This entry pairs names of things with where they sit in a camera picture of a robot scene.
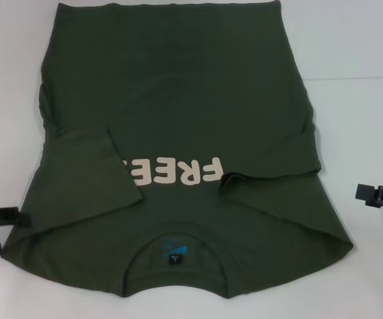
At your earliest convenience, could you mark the dark green FREE print t-shirt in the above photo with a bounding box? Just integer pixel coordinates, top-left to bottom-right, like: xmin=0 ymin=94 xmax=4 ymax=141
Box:
xmin=2 ymin=0 xmax=355 ymax=302

